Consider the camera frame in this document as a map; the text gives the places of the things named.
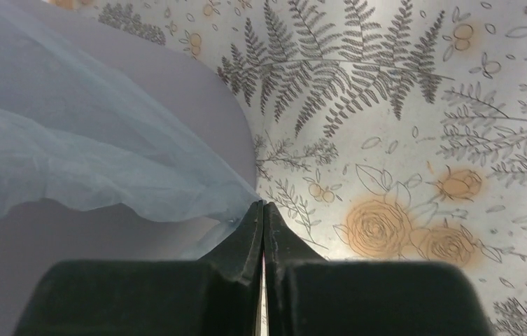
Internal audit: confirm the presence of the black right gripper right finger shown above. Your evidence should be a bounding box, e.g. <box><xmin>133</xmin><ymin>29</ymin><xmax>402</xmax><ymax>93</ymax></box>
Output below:
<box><xmin>262</xmin><ymin>203</ymin><xmax>493</xmax><ymax>336</ymax></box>

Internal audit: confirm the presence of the light blue plastic trash bag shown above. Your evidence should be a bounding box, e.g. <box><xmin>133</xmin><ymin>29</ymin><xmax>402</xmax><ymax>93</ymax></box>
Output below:
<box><xmin>0</xmin><ymin>1</ymin><xmax>258</xmax><ymax>257</ymax></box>

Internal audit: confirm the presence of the floral patterned table mat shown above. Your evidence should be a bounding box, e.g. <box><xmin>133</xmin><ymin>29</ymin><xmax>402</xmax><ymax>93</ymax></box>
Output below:
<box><xmin>57</xmin><ymin>1</ymin><xmax>527</xmax><ymax>335</ymax></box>

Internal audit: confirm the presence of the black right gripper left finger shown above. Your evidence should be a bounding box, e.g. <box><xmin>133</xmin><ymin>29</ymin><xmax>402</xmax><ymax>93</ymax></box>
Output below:
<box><xmin>14</xmin><ymin>202</ymin><xmax>263</xmax><ymax>335</ymax></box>

